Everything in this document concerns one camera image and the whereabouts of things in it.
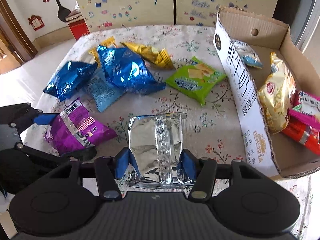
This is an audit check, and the purple snack bag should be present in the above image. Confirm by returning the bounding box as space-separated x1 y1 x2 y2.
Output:
44 99 117 156

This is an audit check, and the silver foil snack bag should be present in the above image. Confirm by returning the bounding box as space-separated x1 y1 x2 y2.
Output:
126 112 196 190

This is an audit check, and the large blue foil snack bag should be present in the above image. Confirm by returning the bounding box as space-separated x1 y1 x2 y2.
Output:
99 48 166 95

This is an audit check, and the pink white snack bag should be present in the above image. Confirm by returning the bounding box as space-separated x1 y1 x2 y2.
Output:
289 90 319 129

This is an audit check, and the small blue foil snack bag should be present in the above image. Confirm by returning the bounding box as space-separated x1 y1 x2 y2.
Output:
43 61 98 102

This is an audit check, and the light blue snack packet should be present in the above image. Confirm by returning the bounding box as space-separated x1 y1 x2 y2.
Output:
84 68 125 113

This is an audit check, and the floral tablecloth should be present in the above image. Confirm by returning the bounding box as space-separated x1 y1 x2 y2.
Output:
35 24 320 240

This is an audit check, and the green cracker snack pack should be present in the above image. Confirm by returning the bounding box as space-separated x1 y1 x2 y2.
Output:
166 56 227 106

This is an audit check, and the red white box on floor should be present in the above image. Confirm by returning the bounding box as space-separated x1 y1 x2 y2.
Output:
65 9 90 40

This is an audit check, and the yellow gold snack wrapper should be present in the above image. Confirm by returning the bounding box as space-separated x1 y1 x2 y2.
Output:
121 42 175 70

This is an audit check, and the gold croissant snack bag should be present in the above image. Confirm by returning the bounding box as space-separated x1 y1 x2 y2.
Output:
258 52 296 134

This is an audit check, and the brown cardboard box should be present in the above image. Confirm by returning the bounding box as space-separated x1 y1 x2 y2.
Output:
213 7 319 179

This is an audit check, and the red snack bag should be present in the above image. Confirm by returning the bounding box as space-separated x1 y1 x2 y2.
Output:
282 117 319 155

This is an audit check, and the white blue small snack pack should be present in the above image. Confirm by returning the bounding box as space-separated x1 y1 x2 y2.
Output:
233 40 263 69

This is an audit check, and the cream sticker-covered cabinet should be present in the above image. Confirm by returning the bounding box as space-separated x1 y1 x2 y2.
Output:
76 0 278 32

